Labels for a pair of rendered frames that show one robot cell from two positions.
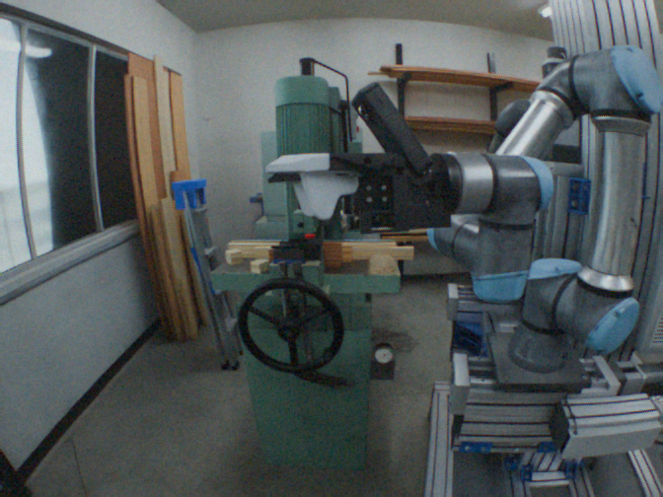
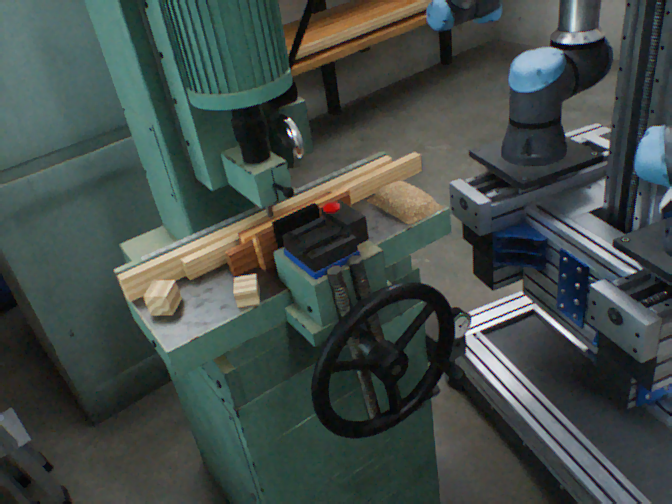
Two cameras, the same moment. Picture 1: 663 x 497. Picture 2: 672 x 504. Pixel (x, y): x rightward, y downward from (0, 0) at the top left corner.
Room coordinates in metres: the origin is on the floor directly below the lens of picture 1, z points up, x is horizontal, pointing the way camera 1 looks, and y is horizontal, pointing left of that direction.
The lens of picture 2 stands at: (0.18, 0.60, 1.56)
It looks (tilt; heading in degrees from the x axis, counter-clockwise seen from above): 34 degrees down; 326
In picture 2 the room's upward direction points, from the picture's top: 10 degrees counter-clockwise
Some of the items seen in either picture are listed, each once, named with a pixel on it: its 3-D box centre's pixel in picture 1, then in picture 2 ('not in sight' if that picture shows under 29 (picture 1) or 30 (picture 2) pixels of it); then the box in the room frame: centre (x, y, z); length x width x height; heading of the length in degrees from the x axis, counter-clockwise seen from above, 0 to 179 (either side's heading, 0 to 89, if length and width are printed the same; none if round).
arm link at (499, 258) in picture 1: (495, 254); not in sight; (0.42, -0.23, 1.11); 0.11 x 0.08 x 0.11; 9
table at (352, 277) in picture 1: (304, 277); (309, 271); (1.03, 0.09, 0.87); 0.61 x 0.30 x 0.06; 85
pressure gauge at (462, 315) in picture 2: (383, 354); (454, 325); (0.90, -0.15, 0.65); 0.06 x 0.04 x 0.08; 85
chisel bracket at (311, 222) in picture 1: (307, 221); (258, 176); (1.16, 0.08, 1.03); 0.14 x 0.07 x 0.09; 175
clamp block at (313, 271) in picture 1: (298, 272); (330, 271); (0.94, 0.10, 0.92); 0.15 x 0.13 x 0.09; 85
